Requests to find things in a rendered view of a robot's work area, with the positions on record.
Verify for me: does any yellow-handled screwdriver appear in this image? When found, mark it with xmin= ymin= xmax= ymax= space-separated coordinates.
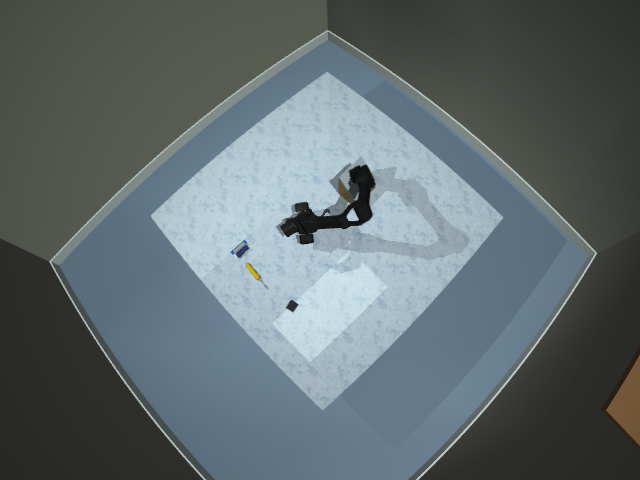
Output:
xmin=245 ymin=263 xmax=267 ymax=289

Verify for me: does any black flat square panel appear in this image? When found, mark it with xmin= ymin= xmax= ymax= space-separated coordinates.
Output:
xmin=286 ymin=300 xmax=298 ymax=313

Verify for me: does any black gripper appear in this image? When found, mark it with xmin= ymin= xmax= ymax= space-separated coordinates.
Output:
xmin=295 ymin=202 xmax=314 ymax=245

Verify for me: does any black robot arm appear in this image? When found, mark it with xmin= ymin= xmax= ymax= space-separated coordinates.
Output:
xmin=280 ymin=165 xmax=375 ymax=237

